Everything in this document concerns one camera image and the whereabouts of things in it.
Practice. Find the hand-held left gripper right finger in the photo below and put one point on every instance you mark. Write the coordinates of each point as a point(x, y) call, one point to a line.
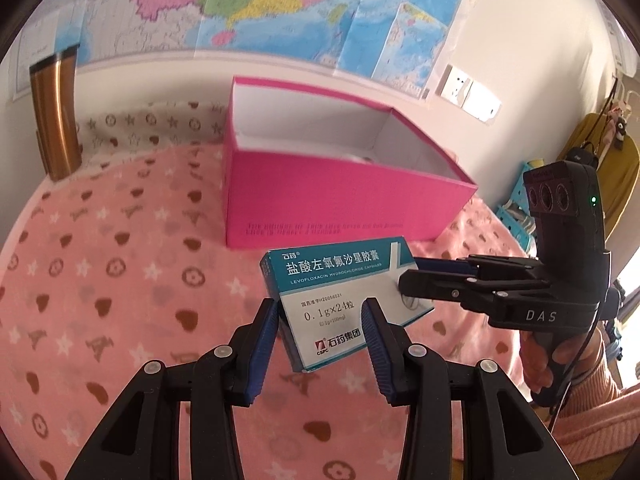
point(375, 345)

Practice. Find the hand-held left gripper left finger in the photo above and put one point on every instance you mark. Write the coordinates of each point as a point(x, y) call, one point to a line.
point(265, 340)

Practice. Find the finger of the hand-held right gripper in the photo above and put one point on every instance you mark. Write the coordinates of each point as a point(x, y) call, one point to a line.
point(435, 287)
point(500, 267)

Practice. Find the teal and white medicine box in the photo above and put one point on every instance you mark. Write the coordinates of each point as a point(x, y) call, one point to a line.
point(330, 300)

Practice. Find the pink cardboard box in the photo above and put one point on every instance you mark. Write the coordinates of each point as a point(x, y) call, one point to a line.
point(325, 200)

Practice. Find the person's right hand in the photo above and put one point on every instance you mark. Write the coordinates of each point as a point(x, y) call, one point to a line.
point(530, 365)

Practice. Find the blue plastic basket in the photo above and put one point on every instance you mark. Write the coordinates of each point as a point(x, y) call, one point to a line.
point(517, 220)

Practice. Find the black bag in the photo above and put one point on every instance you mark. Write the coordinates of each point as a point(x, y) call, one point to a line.
point(582, 156)

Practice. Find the plush toy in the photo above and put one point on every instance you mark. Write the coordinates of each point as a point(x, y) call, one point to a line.
point(615, 125)

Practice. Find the copper travel tumbler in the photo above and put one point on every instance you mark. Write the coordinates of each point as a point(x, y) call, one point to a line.
point(55, 120)

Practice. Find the white wall sockets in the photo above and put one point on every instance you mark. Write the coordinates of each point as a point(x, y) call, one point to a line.
point(482, 102)

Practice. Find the white wall socket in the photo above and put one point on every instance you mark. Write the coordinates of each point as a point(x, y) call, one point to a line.
point(452, 85)

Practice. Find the wall map poster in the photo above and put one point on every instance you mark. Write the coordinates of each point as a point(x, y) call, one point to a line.
point(275, 10)

